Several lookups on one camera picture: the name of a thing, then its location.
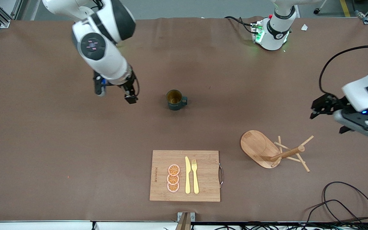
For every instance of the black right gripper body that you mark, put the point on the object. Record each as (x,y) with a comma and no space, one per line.
(129,85)

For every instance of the dark green mug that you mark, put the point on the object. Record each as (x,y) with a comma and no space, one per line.
(174,100)

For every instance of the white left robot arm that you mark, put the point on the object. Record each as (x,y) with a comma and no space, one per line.
(276,35)

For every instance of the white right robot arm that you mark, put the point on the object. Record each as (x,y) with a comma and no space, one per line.
(107,60)

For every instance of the wooden mug tree stand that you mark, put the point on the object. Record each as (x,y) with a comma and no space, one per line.
(257,145)

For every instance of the white paper scrap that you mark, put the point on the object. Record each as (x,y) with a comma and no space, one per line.
(304,27)

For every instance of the orange slice toy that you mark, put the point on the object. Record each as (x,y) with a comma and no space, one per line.
(172,179)
(173,169)
(173,187)

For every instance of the black caster wheel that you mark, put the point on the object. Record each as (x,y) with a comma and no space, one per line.
(316,11)

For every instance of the yellow plastic knife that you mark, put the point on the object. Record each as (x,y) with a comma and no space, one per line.
(187,175)

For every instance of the yellow plastic fork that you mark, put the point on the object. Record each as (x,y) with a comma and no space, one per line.
(195,179)

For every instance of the bamboo cutting board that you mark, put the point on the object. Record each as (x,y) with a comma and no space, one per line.
(203,175)

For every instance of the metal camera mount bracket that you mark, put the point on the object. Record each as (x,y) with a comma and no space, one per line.
(185,220)

